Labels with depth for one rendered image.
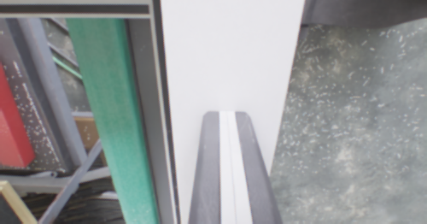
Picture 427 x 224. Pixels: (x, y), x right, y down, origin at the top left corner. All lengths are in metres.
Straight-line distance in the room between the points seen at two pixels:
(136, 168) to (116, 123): 0.05
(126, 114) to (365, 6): 0.91
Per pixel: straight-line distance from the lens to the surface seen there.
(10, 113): 0.66
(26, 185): 0.83
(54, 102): 0.65
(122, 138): 0.20
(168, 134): 0.16
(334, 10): 0.94
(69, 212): 1.42
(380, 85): 1.38
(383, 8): 1.02
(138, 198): 0.25
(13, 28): 0.59
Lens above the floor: 1.01
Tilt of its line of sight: 61 degrees down
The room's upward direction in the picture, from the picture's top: 178 degrees counter-clockwise
